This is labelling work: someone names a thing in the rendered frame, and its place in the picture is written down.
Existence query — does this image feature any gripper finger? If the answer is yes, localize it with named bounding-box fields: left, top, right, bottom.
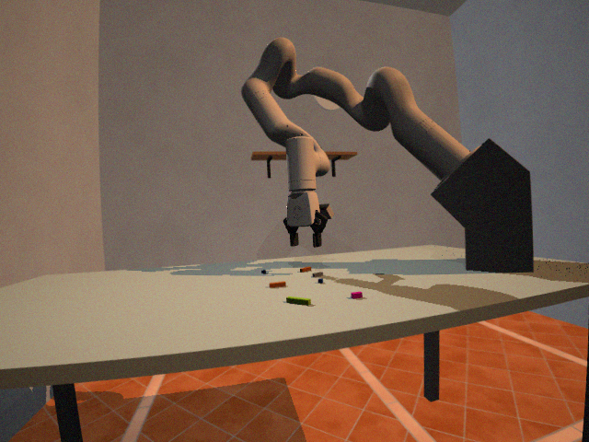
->
left=311, top=211, right=328, bottom=248
left=283, top=217, right=299, bottom=247

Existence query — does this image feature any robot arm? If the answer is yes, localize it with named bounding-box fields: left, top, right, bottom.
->
left=241, top=38, right=479, bottom=192

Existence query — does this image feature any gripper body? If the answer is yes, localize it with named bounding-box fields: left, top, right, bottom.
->
left=287, top=191, right=320, bottom=227

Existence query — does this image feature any lime green rod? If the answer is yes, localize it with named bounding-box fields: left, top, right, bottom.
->
left=286, top=297, right=311, bottom=305

